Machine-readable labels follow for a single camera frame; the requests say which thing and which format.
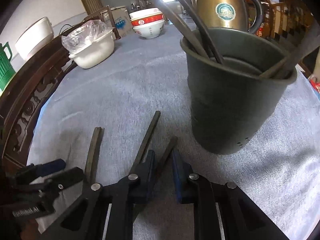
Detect white pot with plastic bag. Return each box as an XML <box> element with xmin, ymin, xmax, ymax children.
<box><xmin>61</xmin><ymin>20</ymin><xmax>114</xmax><ymax>69</ymax></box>

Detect dark wooden sideboard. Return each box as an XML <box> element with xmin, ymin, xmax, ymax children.
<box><xmin>1</xmin><ymin>26</ymin><xmax>76</xmax><ymax>173</ymax></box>

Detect dark grey utensil holder cup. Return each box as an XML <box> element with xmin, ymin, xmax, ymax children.
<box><xmin>180</xmin><ymin>28</ymin><xmax>297</xmax><ymax>154</ymax></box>

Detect gold electric kettle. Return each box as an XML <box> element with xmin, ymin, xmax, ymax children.
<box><xmin>196</xmin><ymin>0</ymin><xmax>264</xmax><ymax>34</ymax></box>

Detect red white stacked bowls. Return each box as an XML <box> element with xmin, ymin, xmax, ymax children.
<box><xmin>129</xmin><ymin>8</ymin><xmax>165</xmax><ymax>39</ymax></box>

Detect grey table cloth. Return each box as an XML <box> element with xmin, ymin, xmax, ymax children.
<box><xmin>28</xmin><ymin>25</ymin><xmax>319</xmax><ymax>239</ymax></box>

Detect wooden chair behind table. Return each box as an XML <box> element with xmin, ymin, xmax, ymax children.
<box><xmin>84</xmin><ymin>5</ymin><xmax>121</xmax><ymax>40</ymax></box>

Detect white rice cooker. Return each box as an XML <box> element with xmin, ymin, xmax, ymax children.
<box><xmin>15</xmin><ymin>16</ymin><xmax>54</xmax><ymax>61</ymax></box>

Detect green thermos jug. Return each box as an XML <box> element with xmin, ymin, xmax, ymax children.
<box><xmin>0</xmin><ymin>42</ymin><xmax>16</xmax><ymax>92</ymax></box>

